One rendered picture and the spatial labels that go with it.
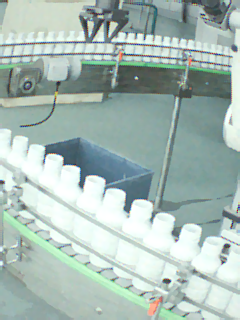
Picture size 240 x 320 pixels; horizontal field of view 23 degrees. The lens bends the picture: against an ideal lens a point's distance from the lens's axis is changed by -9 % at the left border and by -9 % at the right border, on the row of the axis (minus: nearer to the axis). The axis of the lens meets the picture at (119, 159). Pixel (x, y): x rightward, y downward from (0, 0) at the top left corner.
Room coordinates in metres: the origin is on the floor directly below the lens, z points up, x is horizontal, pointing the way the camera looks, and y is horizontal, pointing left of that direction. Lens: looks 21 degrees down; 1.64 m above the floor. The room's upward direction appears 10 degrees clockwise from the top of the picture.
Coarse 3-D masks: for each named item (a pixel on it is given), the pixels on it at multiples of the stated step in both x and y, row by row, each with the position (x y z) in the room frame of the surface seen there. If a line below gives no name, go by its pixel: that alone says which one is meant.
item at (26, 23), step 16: (16, 0) 5.29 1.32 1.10; (32, 0) 5.08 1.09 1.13; (48, 0) 5.18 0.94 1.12; (64, 0) 5.28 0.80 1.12; (80, 0) 5.38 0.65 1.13; (16, 16) 5.19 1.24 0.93; (32, 16) 5.10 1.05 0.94; (48, 16) 5.20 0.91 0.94; (64, 16) 5.30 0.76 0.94; (0, 32) 5.52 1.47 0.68; (16, 32) 5.09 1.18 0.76; (48, 32) 5.23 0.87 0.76; (48, 96) 5.32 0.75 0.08; (64, 96) 5.42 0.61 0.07; (80, 96) 5.51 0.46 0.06; (96, 96) 5.61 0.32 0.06
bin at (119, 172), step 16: (48, 144) 1.81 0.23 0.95; (64, 144) 1.86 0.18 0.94; (80, 144) 1.92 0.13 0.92; (96, 144) 1.88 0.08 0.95; (64, 160) 1.87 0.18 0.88; (80, 160) 1.91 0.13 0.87; (96, 160) 1.87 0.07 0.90; (112, 160) 1.83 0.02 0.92; (128, 160) 1.79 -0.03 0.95; (80, 176) 1.91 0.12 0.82; (96, 176) 1.86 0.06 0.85; (112, 176) 1.82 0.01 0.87; (128, 176) 1.79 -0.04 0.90; (144, 176) 1.70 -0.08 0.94; (128, 192) 1.66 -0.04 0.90; (144, 192) 1.72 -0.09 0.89; (128, 208) 1.67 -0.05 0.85
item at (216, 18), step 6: (222, 0) 1.68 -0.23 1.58; (228, 0) 1.70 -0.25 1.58; (216, 6) 1.66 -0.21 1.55; (222, 6) 1.66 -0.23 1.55; (228, 6) 1.69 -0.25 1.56; (204, 12) 1.70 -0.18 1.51; (210, 12) 1.67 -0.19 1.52; (216, 12) 1.67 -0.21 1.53; (222, 12) 1.67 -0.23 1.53; (204, 18) 1.70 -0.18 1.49; (210, 18) 1.68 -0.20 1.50; (216, 18) 1.68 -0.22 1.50; (222, 18) 1.67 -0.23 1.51
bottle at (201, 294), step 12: (216, 240) 0.92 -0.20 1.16; (204, 252) 0.90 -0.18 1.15; (216, 252) 0.89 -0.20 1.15; (192, 264) 0.90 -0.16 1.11; (204, 264) 0.89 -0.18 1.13; (216, 264) 0.89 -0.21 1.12; (192, 276) 0.89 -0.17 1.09; (192, 288) 0.88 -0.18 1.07; (204, 288) 0.88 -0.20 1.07; (204, 300) 0.89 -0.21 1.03; (192, 312) 0.88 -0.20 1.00
